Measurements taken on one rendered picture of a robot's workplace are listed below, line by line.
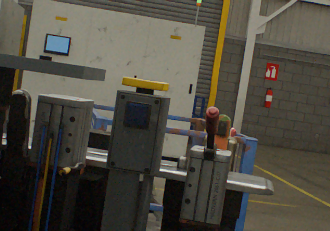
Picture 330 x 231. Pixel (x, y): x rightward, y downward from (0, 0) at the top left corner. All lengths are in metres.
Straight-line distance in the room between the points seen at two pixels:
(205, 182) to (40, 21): 8.20
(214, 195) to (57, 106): 0.30
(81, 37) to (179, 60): 1.39
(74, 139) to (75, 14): 8.13
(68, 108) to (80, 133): 0.05
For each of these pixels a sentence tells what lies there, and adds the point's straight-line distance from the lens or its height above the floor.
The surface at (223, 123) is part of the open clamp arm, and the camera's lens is 1.41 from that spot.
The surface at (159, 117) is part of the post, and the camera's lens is 0.92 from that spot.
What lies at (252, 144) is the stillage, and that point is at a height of 0.92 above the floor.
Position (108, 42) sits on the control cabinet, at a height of 1.56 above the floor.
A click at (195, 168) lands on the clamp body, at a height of 1.03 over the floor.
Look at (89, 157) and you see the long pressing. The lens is 1.23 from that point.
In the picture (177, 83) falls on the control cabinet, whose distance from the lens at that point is 9.33.
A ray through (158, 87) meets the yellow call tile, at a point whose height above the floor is 1.15.
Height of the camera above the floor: 1.16
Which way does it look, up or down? 3 degrees down
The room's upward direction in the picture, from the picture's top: 9 degrees clockwise
